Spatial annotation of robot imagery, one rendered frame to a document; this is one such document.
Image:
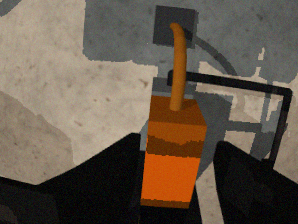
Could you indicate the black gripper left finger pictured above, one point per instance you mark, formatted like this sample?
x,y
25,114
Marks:
x,y
98,191

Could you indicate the black cord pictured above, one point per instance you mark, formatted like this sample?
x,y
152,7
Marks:
x,y
162,86

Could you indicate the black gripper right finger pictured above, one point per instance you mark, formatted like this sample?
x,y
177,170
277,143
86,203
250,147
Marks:
x,y
251,192

